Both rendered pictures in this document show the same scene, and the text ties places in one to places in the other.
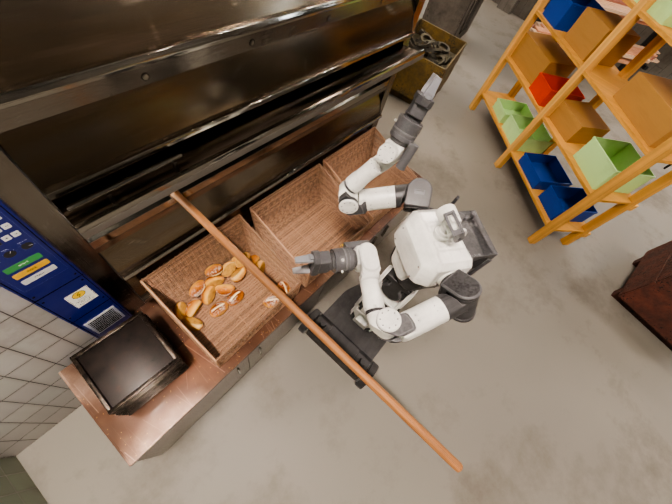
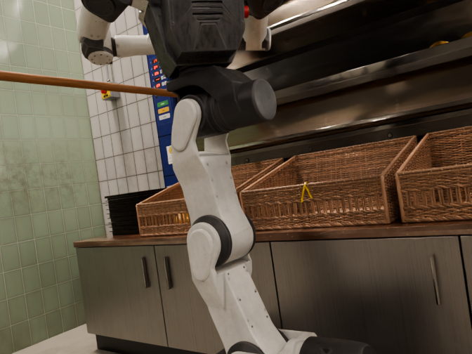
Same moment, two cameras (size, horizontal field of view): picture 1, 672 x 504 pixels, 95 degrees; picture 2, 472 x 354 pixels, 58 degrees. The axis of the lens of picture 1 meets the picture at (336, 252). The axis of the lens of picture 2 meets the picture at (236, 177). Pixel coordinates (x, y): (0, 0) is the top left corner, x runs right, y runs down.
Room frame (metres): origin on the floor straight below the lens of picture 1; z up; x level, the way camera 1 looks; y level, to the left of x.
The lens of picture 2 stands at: (1.14, -1.49, 0.78)
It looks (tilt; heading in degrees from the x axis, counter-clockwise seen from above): 0 degrees down; 105
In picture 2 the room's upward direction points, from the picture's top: 8 degrees counter-clockwise
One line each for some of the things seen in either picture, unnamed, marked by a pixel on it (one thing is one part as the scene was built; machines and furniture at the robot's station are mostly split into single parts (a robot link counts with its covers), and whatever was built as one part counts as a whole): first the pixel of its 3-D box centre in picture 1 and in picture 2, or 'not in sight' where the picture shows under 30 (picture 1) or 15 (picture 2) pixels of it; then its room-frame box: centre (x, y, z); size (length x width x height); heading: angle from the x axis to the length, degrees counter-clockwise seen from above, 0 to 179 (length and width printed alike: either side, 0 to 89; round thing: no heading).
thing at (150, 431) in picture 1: (292, 270); (313, 292); (0.92, 0.23, 0.29); 2.42 x 0.56 x 0.58; 159
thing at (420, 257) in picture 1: (435, 252); (193, 7); (0.78, -0.36, 1.27); 0.34 x 0.30 x 0.36; 34
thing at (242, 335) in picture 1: (229, 287); (213, 196); (0.49, 0.42, 0.72); 0.56 x 0.49 x 0.28; 160
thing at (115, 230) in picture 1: (279, 136); (338, 79); (1.13, 0.48, 1.16); 1.80 x 0.06 x 0.04; 159
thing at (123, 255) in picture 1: (281, 160); (341, 109); (1.12, 0.46, 1.02); 1.79 x 0.11 x 0.19; 159
